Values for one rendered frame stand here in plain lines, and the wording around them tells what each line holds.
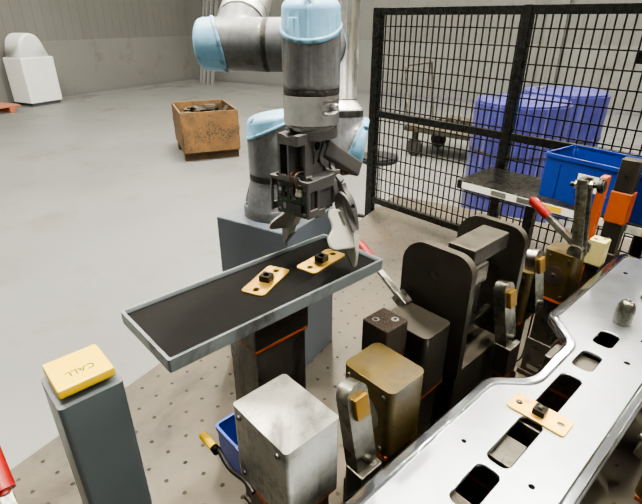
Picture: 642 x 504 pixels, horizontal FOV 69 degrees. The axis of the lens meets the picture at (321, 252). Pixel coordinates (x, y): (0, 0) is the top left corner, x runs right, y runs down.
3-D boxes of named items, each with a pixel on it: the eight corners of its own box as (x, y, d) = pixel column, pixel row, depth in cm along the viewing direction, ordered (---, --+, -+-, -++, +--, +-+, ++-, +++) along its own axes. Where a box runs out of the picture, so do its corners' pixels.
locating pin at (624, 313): (625, 336, 87) (636, 306, 84) (606, 328, 89) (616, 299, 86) (631, 329, 89) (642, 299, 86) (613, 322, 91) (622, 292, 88)
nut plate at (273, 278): (263, 297, 66) (263, 290, 65) (240, 292, 67) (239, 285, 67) (290, 271, 73) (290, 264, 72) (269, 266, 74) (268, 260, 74)
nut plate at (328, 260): (314, 275, 72) (314, 268, 71) (295, 268, 74) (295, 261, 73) (346, 255, 78) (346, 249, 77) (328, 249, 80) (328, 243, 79)
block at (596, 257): (567, 373, 120) (606, 243, 104) (553, 366, 122) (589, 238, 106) (573, 366, 122) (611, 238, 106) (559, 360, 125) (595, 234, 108)
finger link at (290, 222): (254, 239, 75) (274, 200, 69) (279, 227, 80) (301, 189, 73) (266, 253, 75) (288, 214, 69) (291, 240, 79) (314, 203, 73)
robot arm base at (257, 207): (231, 215, 110) (227, 173, 105) (270, 196, 121) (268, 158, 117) (284, 228, 103) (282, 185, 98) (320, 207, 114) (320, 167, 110)
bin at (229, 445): (245, 488, 91) (242, 455, 87) (217, 456, 97) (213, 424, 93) (289, 455, 97) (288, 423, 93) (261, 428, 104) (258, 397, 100)
